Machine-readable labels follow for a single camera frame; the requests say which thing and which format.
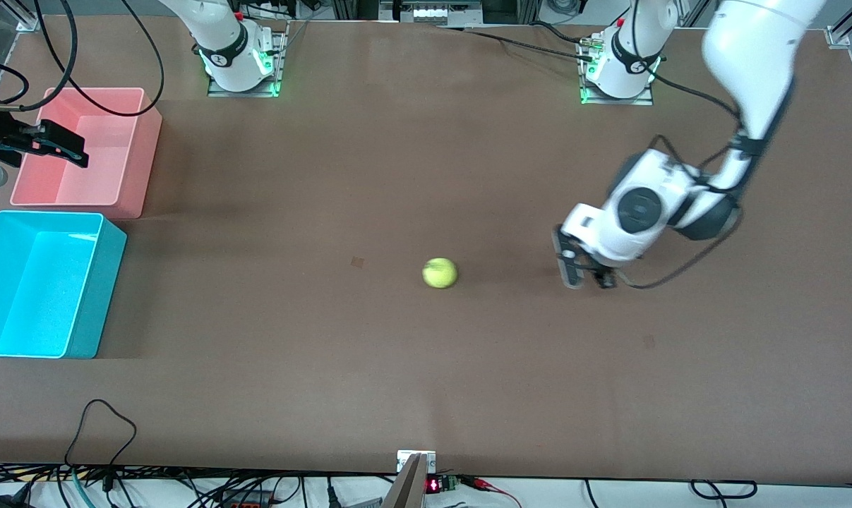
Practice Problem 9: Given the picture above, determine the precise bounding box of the metal device with white lights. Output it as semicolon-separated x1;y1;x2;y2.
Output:
380;0;484;26

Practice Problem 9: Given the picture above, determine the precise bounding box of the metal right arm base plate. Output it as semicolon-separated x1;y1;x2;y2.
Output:
207;20;289;98

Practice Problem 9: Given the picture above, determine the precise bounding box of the red clip lead wire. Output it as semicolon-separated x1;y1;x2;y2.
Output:
461;476;522;508

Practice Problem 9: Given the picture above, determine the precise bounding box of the black coiled cable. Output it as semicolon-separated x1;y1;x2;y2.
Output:
690;480;758;500

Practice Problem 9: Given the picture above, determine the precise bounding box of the tangled black cable bundle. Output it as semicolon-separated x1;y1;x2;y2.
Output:
0;462;398;508

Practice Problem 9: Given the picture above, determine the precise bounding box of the black cable across table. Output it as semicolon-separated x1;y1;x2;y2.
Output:
436;25;599;63

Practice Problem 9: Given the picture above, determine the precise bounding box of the small metal mounting bracket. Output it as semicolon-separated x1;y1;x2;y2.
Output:
397;450;437;473

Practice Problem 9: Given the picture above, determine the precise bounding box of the grey metal camera pole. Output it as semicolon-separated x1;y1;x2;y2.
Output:
382;454;428;508

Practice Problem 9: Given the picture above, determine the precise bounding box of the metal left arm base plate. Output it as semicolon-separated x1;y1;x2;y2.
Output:
577;35;656;107

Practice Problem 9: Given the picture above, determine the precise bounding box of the yellow tennis ball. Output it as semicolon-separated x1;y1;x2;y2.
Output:
422;258;460;289

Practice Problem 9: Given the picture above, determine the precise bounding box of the thin black looped cable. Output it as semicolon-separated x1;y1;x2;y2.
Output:
64;399;138;470

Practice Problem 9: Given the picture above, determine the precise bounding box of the blue plastic bin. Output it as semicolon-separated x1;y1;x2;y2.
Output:
0;210;128;359

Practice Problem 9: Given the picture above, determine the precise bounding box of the pink plastic bin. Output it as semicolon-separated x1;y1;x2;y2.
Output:
11;87;163;219

